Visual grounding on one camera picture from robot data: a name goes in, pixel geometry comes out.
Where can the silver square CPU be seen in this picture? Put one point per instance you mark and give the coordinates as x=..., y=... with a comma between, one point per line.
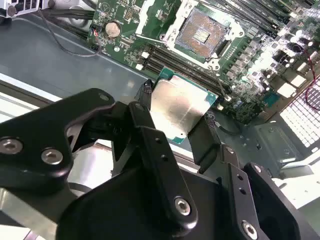
x=180, y=105

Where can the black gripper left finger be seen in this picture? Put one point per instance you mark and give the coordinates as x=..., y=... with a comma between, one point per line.
x=37, y=130

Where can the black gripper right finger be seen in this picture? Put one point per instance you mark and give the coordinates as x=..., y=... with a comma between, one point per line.
x=237, y=207

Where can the metal socket cover frame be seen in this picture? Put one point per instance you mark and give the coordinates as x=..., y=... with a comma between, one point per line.
x=145, y=15

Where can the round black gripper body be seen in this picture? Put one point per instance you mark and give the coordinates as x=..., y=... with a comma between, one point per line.
x=112, y=212

